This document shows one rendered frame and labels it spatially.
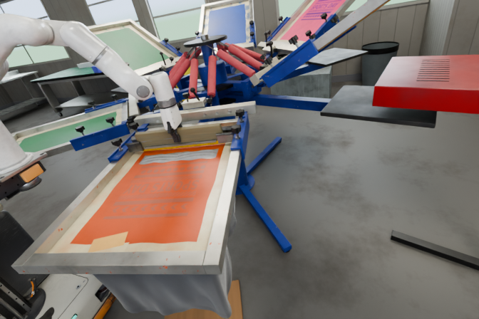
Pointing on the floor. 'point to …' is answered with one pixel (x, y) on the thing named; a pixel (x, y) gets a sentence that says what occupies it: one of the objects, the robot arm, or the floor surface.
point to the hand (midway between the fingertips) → (178, 135)
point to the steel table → (25, 86)
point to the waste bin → (376, 60)
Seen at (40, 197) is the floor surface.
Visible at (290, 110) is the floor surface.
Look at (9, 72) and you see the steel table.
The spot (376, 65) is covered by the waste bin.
